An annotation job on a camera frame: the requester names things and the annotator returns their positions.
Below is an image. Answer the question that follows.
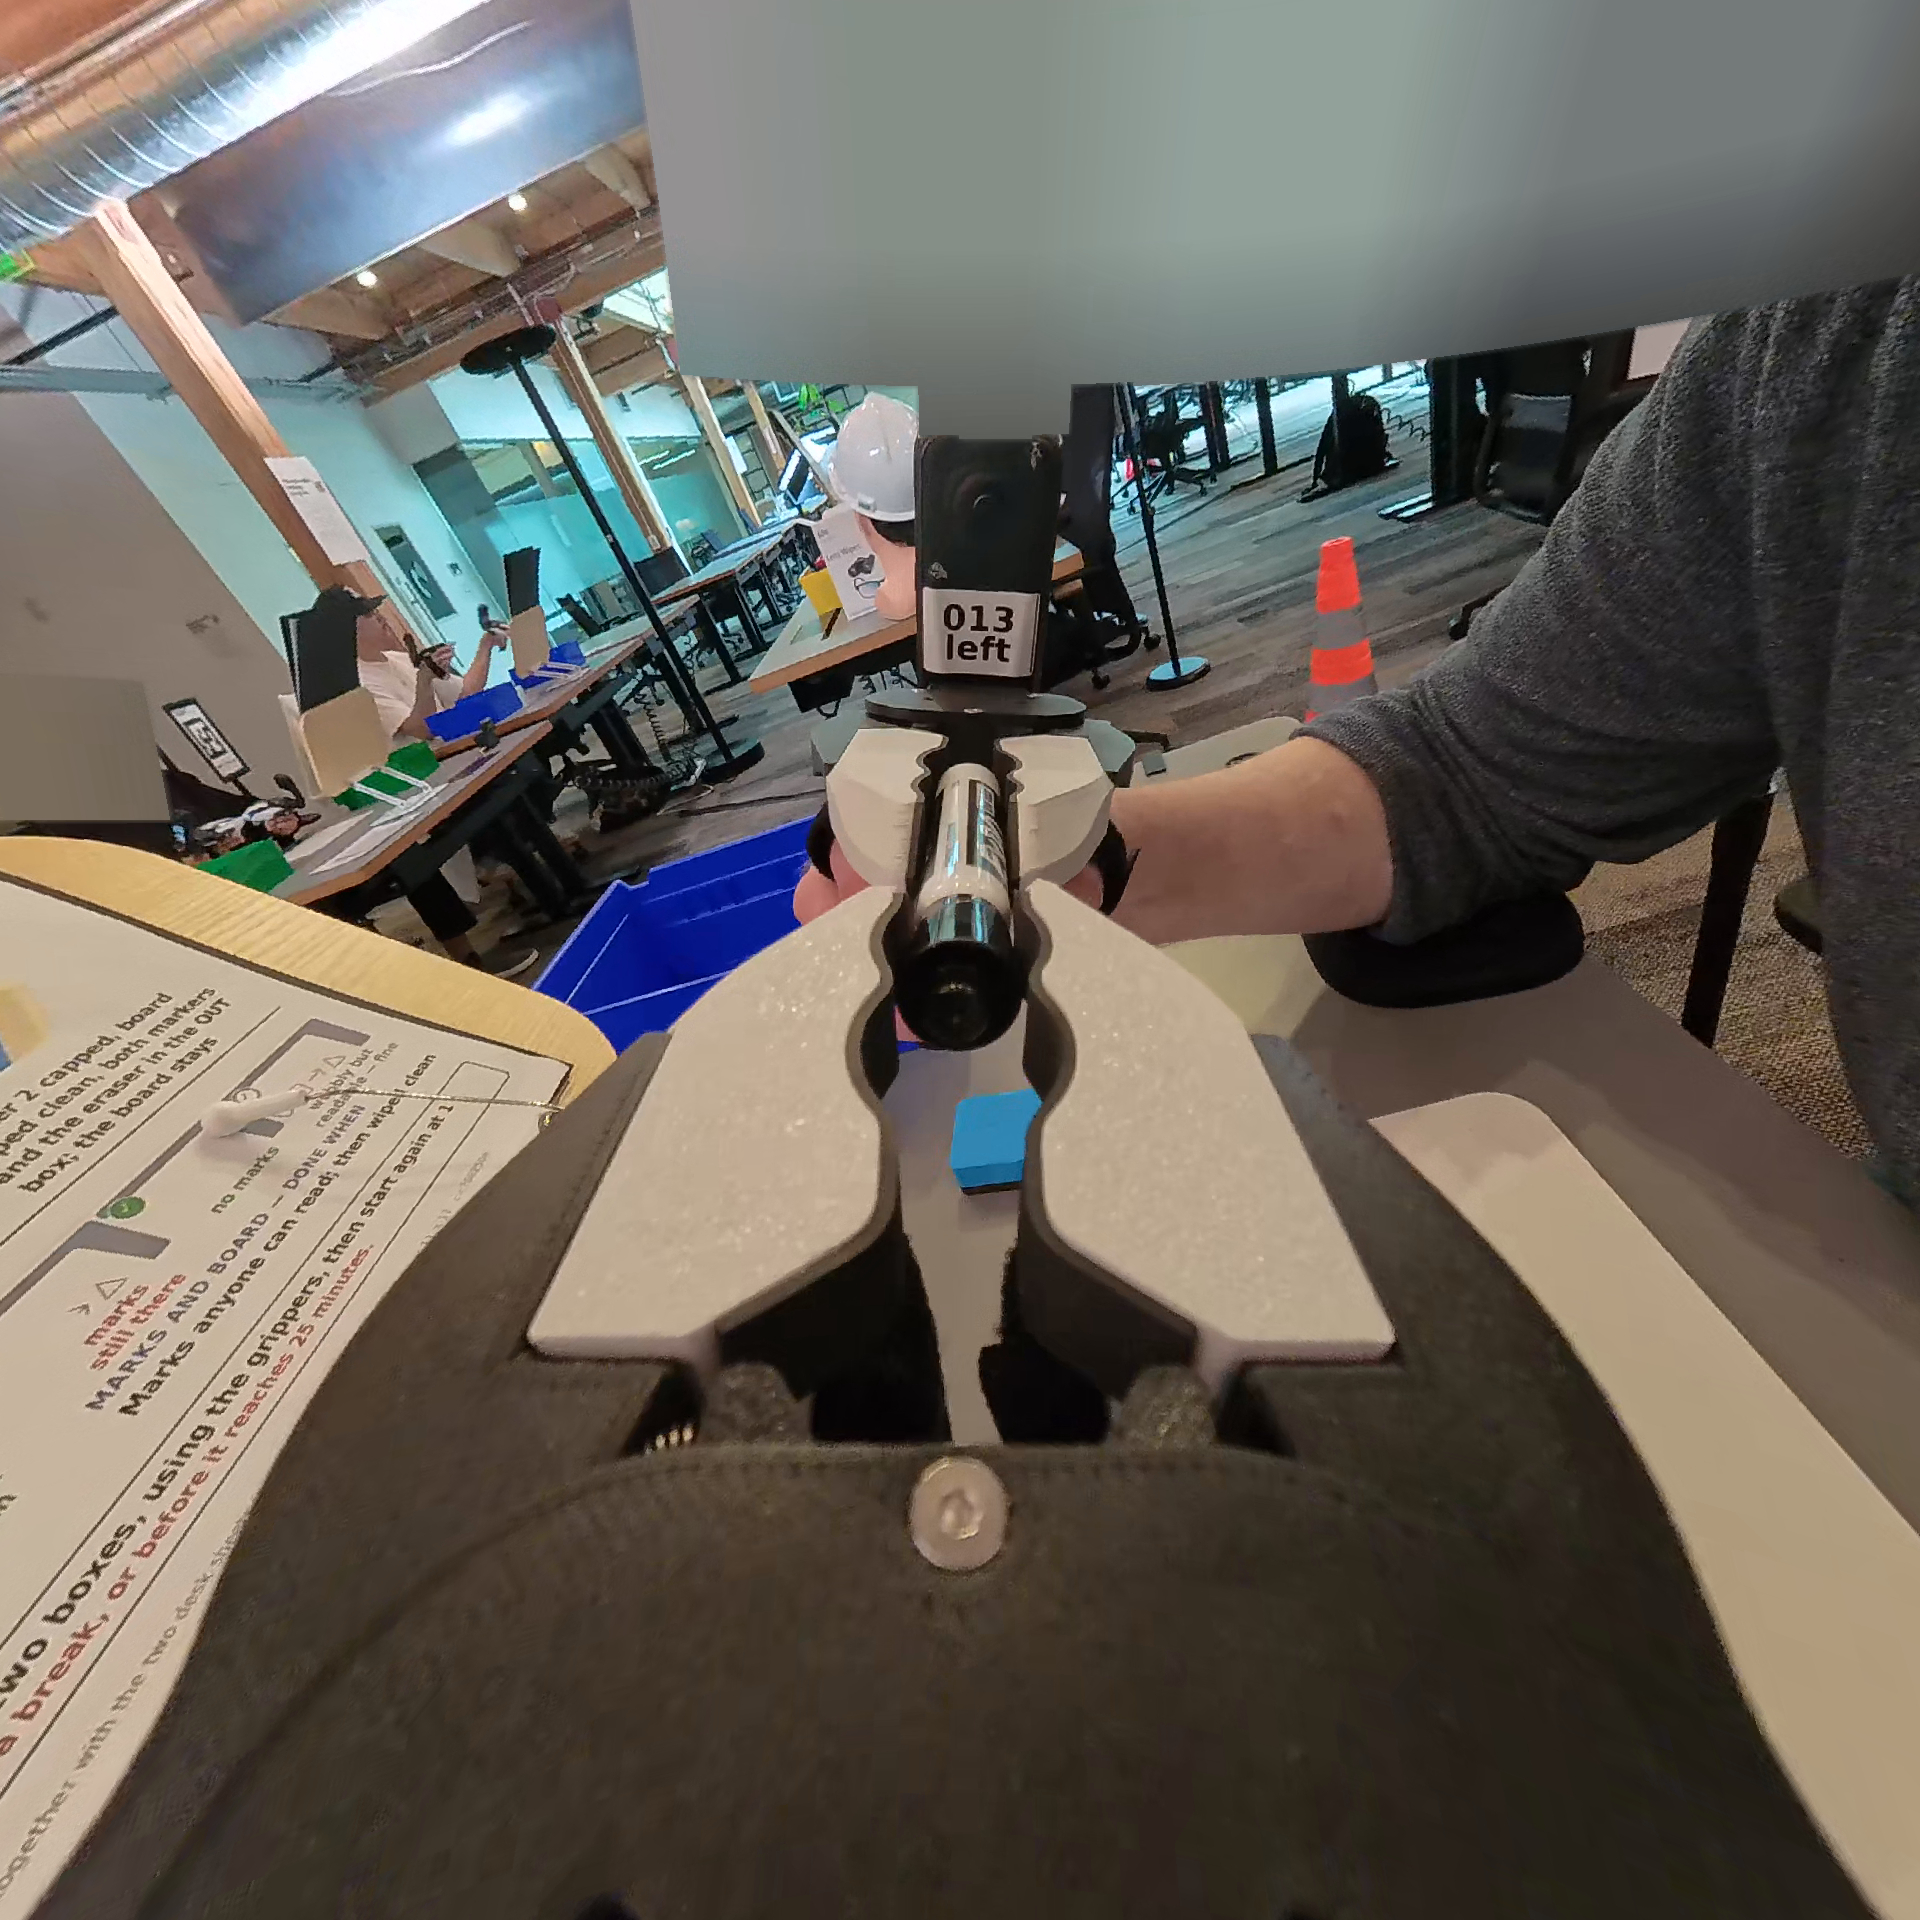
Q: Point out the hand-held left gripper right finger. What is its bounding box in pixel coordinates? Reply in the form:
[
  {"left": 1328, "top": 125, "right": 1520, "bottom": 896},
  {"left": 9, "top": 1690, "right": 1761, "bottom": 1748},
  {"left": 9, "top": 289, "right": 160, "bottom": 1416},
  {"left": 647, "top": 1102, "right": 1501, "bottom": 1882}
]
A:
[{"left": 1017, "top": 883, "right": 1402, "bottom": 1368}]

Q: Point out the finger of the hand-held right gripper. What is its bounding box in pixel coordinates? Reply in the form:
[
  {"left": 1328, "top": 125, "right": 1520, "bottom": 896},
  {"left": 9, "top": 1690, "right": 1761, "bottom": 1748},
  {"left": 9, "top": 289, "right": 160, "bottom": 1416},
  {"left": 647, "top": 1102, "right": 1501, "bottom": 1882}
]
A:
[
  {"left": 995, "top": 730, "right": 1116, "bottom": 890},
  {"left": 827, "top": 729, "right": 954, "bottom": 890}
]

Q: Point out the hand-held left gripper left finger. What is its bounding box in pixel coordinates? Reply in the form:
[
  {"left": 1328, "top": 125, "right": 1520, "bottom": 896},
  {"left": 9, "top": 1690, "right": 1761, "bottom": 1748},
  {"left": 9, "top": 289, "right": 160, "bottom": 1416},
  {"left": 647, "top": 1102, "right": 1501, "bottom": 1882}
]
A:
[{"left": 529, "top": 883, "right": 909, "bottom": 1372}]

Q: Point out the black whiteboard marker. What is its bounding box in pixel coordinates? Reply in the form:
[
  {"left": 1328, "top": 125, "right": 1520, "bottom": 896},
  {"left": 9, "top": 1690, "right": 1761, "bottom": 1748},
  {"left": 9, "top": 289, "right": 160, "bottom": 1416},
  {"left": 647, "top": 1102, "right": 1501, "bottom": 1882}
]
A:
[{"left": 885, "top": 760, "right": 1042, "bottom": 1053}]

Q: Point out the person's right forearm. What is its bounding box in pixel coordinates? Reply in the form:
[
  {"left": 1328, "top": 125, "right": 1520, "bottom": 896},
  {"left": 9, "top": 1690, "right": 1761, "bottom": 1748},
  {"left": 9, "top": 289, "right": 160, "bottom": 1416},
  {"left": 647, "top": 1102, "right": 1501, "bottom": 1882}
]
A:
[{"left": 1197, "top": 497, "right": 1804, "bottom": 963}]

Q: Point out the blue whiteboard eraser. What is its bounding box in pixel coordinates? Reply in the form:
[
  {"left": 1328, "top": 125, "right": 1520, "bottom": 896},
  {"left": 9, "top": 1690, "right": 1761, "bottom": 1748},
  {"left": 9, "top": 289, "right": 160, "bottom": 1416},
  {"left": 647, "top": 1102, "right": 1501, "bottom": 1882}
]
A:
[{"left": 950, "top": 1090, "right": 1042, "bottom": 1195}]

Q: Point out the white whiteboard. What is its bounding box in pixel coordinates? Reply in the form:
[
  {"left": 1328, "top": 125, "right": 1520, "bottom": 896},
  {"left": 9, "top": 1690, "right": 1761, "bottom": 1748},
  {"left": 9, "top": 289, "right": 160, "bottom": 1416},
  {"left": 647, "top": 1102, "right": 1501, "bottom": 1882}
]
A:
[{"left": 1369, "top": 1090, "right": 1920, "bottom": 1705}]

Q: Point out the person's right hand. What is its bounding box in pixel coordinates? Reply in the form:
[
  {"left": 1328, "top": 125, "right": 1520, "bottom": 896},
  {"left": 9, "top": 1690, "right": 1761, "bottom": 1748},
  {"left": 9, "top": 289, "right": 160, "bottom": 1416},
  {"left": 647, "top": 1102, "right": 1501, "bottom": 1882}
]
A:
[{"left": 794, "top": 776, "right": 1206, "bottom": 945}]

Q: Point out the white hard hat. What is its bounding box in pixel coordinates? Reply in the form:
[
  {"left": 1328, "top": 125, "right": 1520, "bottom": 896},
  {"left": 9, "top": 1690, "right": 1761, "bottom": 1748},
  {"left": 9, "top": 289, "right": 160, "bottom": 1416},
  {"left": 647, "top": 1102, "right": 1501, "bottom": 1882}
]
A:
[{"left": 830, "top": 391, "right": 921, "bottom": 525}]

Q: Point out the white printed sign card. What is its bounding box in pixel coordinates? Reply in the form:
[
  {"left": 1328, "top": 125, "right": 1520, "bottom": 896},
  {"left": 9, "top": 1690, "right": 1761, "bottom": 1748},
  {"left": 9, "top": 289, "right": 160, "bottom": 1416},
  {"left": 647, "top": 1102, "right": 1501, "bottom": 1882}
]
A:
[{"left": 809, "top": 508, "right": 893, "bottom": 621}]

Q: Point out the wooden-top work desk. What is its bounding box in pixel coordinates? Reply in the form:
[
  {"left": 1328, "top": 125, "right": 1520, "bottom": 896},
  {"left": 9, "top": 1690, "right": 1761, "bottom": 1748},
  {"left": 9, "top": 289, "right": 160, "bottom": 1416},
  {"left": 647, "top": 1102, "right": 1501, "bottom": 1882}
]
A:
[
  {"left": 279, "top": 719, "right": 578, "bottom": 925},
  {"left": 749, "top": 541, "right": 1083, "bottom": 709}
]

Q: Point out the black round-base stand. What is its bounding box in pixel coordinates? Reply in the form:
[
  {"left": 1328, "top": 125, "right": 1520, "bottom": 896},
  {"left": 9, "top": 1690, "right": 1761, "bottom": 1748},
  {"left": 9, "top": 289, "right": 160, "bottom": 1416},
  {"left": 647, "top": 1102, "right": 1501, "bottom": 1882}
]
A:
[{"left": 1123, "top": 389, "right": 1214, "bottom": 694}]

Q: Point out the large blue plastic bin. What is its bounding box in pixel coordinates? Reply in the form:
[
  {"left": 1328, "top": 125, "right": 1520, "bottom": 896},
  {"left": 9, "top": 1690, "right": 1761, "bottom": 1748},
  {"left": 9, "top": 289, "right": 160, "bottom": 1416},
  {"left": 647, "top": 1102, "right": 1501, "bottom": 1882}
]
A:
[{"left": 531, "top": 816, "right": 823, "bottom": 1053}]

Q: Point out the black chair armrest pad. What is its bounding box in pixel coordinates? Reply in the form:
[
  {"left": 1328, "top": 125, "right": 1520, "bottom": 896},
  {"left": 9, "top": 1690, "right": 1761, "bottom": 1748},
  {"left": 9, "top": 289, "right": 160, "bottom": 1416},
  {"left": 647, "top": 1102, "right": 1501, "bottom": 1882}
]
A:
[{"left": 1304, "top": 887, "right": 1586, "bottom": 1009}]

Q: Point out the orange striped traffic cone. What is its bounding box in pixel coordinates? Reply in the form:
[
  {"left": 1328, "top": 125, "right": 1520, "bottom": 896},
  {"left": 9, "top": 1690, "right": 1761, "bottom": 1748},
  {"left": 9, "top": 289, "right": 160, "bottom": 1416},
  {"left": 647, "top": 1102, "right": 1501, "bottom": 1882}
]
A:
[{"left": 1304, "top": 535, "right": 1380, "bottom": 726}]

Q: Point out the light wooden board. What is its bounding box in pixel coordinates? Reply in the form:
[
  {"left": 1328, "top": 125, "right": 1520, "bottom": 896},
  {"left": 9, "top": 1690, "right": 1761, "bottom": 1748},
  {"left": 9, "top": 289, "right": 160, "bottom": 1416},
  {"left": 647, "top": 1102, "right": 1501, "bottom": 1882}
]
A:
[{"left": 0, "top": 836, "right": 621, "bottom": 1095}]

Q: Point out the printed instruction sheet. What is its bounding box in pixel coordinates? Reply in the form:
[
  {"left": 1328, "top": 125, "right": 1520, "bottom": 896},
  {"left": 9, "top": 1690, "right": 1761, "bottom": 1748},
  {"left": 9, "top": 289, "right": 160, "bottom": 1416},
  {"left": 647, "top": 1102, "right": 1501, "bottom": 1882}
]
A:
[{"left": 0, "top": 878, "right": 575, "bottom": 1920}]

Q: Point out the paper notice on pillar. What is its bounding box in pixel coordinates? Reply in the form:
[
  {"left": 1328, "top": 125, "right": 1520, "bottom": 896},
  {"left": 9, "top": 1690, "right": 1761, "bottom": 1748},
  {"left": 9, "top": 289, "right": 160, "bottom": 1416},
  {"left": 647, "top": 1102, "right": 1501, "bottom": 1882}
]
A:
[{"left": 269, "top": 455, "right": 367, "bottom": 568}]

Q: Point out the person's grey sweater torso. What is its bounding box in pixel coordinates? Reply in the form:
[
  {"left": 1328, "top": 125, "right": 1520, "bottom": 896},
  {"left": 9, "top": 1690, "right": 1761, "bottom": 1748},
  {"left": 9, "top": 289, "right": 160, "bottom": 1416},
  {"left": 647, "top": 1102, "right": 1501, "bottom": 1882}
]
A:
[{"left": 1561, "top": 277, "right": 1920, "bottom": 1202}]

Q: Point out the wooden pillar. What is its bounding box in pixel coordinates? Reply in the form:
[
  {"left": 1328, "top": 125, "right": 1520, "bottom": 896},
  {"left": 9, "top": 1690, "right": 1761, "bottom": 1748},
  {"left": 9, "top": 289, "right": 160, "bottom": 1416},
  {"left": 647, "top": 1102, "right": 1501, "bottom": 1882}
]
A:
[{"left": 83, "top": 204, "right": 384, "bottom": 611}]

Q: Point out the silver ventilation duct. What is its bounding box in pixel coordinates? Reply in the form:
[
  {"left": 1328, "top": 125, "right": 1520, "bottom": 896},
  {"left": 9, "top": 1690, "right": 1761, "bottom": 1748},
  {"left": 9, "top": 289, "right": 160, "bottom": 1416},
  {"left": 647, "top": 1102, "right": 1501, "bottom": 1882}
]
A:
[{"left": 0, "top": 0, "right": 504, "bottom": 260}]

